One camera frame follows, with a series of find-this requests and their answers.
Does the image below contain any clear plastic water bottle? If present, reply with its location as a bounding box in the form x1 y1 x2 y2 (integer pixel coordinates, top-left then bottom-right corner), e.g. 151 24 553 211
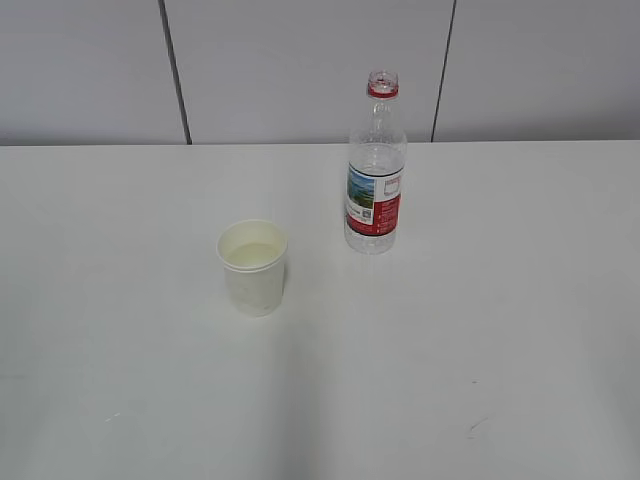
344 70 407 255

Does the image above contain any white paper cup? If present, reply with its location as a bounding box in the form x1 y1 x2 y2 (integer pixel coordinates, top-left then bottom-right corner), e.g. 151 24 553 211
216 219 288 317

